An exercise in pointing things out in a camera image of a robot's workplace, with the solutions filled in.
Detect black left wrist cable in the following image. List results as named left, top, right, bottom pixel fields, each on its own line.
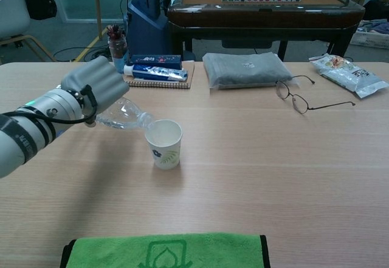
left=2, top=84, right=98, bottom=126

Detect black floor cable tangle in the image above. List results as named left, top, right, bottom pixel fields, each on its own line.
left=53, top=45, right=110, bottom=63

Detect blue mobile robot base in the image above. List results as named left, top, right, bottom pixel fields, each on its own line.
left=126, top=0, right=171, bottom=59

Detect white plastic basket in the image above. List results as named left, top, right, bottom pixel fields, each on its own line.
left=349, top=21, right=389, bottom=50

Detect green microfiber cloth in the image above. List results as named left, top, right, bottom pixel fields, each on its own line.
left=60, top=233, right=271, bottom=268

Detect dark blue toothpaste box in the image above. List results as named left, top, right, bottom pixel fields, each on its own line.
left=129, top=54, right=183, bottom=70

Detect dark wooden mahjong table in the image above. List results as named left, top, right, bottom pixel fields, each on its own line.
left=167, top=0, right=366, bottom=62

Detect thin-framed eyeglasses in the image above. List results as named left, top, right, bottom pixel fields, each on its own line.
left=275, top=75, right=356, bottom=115

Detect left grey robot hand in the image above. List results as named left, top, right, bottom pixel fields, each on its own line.
left=60, top=55, right=130, bottom=120

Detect transparent plastic bottle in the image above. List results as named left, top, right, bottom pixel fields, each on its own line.
left=95, top=96, right=156, bottom=132

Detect pen holder with pens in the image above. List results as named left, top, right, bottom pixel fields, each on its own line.
left=105, top=24, right=129, bottom=71

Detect wooden legged chair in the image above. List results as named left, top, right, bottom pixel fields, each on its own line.
left=0, top=0, right=52, bottom=64

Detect brown spiral notebook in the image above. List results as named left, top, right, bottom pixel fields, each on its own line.
left=123, top=61, right=195, bottom=90

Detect white snack bag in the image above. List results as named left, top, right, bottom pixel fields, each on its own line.
left=308, top=53, right=389, bottom=99

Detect grey cloth in plastic bag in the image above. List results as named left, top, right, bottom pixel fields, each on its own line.
left=202, top=52, right=300, bottom=91

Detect blue white toothpaste tube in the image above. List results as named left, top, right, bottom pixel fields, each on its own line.
left=123, top=64, right=189, bottom=82

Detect white paper cup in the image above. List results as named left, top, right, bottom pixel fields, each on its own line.
left=144, top=119, right=183, bottom=171

